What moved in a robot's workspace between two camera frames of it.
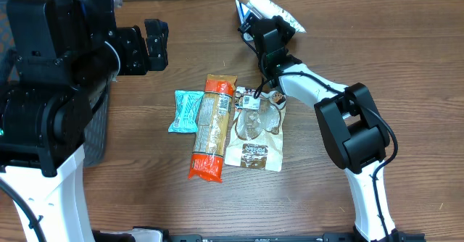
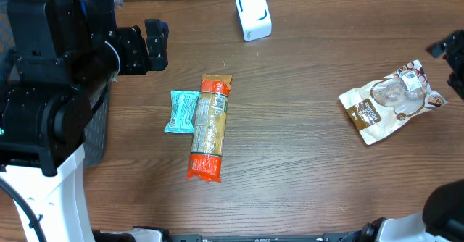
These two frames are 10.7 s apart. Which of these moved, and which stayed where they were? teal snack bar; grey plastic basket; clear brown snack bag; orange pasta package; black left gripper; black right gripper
Moved: clear brown snack bag; teal snack bar; black right gripper
Stayed: grey plastic basket; black left gripper; orange pasta package
